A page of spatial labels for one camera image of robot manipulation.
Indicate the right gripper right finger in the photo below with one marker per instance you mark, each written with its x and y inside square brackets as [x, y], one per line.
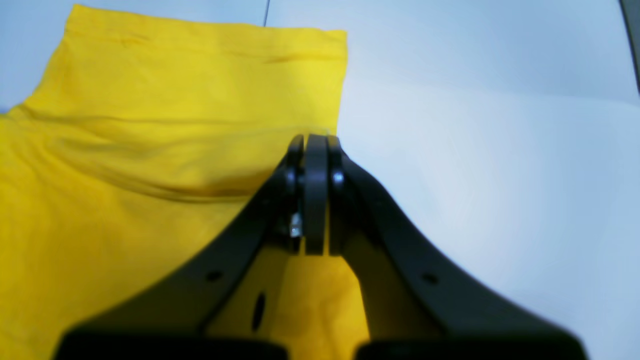
[419, 304]

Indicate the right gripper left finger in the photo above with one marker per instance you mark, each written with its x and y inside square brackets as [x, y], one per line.
[170, 319]

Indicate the orange t-shirt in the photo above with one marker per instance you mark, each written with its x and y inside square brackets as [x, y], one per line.
[144, 138]

